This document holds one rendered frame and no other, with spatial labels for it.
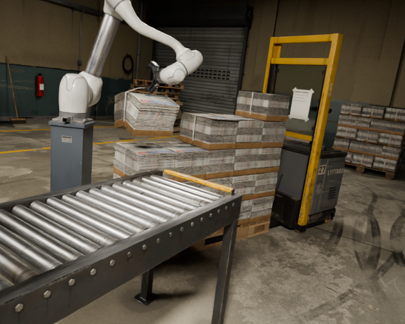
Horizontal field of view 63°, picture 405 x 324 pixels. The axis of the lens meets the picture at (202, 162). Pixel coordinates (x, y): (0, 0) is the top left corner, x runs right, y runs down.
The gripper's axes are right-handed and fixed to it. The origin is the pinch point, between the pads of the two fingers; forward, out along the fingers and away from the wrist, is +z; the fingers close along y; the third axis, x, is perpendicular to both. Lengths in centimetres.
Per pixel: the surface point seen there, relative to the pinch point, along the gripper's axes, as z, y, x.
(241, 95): 20, 2, 105
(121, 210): -91, 59, -54
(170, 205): -92, 59, -33
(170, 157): -13, 52, 15
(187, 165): -11, 59, 30
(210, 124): -13, 28, 46
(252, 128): -11, 30, 92
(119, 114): 9.3, 25.8, -13.8
